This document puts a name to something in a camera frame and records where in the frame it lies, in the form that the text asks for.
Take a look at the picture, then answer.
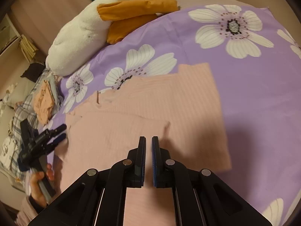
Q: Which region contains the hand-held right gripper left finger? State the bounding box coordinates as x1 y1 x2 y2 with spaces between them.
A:
28 136 147 226

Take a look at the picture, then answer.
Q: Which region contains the row of yellowish books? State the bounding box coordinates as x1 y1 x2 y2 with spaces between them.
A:
20 34 38 60

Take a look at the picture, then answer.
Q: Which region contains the person's left hand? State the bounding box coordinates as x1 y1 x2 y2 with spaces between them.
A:
30 163 55 207

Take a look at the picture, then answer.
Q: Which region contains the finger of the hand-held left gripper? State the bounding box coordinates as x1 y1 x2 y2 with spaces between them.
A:
47 133 67 147
48 124 68 137

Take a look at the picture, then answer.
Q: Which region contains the plaid cloth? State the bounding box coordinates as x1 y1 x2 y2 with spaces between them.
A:
0 74 60 185

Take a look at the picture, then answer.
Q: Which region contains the person's left forearm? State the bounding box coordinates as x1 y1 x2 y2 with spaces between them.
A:
18 194 49 220

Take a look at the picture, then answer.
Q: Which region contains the dark cloth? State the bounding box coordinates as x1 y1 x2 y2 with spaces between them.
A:
21 62 46 79

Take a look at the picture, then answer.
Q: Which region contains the grey folded garment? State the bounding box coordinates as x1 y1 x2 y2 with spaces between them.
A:
44 73 64 112

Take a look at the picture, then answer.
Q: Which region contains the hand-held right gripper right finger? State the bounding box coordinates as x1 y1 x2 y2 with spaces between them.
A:
151 136 274 226

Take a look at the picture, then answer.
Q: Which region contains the orange printed folded garment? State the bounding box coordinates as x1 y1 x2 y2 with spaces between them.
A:
33 80 56 126

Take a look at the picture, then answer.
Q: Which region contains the pink striped shirt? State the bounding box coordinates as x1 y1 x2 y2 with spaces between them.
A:
54 62 232 226

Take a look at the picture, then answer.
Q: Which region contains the white goose plush toy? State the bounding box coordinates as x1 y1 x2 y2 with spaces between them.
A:
45 0 180 77

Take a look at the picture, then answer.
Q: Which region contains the white pillow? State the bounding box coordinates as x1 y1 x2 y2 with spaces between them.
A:
0 81 31 110

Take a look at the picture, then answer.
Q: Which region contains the white shelf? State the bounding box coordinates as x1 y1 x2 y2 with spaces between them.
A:
0 14 22 60

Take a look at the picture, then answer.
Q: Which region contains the purple floral blanket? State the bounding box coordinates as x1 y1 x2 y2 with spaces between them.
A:
53 5 301 226

